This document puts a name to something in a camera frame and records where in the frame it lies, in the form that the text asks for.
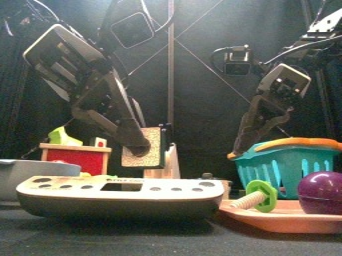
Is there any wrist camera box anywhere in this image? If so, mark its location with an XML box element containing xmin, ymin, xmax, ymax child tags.
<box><xmin>110</xmin><ymin>11</ymin><xmax>157</xmax><ymax>50</ymax></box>
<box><xmin>221</xmin><ymin>45</ymin><xmax>254</xmax><ymax>77</ymax></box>

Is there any vertical metal frame pole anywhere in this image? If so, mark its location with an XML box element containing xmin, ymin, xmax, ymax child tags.
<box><xmin>168</xmin><ymin>0</ymin><xmax>177</xmax><ymax>129</ymax></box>

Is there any teal basket orange rim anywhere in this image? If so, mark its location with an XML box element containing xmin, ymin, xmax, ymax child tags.
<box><xmin>226</xmin><ymin>136</ymin><xmax>342</xmax><ymax>201</ymax></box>

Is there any red wooden toy drawer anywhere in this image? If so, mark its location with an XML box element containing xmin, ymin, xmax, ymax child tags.
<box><xmin>38</xmin><ymin>142</ymin><xmax>114</xmax><ymax>177</ymax></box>

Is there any small white block red dot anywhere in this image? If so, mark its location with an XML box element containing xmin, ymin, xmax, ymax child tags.
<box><xmin>90</xmin><ymin>136</ymin><xmax>109</xmax><ymax>149</ymax></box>

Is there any white speckled square block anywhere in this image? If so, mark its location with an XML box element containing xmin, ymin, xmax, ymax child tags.
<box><xmin>121</xmin><ymin>126</ymin><xmax>170</xmax><ymax>170</ymax></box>

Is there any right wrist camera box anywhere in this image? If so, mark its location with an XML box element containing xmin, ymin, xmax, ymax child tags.
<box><xmin>221</xmin><ymin>45</ymin><xmax>254</xmax><ymax>77</ymax></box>

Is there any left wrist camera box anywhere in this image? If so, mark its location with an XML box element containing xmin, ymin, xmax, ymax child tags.
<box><xmin>110</xmin><ymin>11</ymin><xmax>157</xmax><ymax>50</ymax></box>

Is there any grey-blue bowl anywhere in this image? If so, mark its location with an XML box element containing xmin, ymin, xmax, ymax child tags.
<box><xmin>0</xmin><ymin>158</ymin><xmax>83</xmax><ymax>202</ymax></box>

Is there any wooden screw green nut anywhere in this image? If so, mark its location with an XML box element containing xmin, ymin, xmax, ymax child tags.
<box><xmin>229</xmin><ymin>179</ymin><xmax>280</xmax><ymax>214</ymax></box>

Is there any peach plastic tray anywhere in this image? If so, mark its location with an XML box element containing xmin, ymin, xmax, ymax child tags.
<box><xmin>217</xmin><ymin>198</ymin><xmax>342</xmax><ymax>235</ymax></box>

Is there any pale wooden stand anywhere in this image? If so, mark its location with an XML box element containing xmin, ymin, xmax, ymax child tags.
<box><xmin>142</xmin><ymin>142</ymin><xmax>182</xmax><ymax>180</ymax></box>

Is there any purple toy ball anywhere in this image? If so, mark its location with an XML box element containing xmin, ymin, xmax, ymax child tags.
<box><xmin>297</xmin><ymin>171</ymin><xmax>342</xmax><ymax>215</ymax></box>

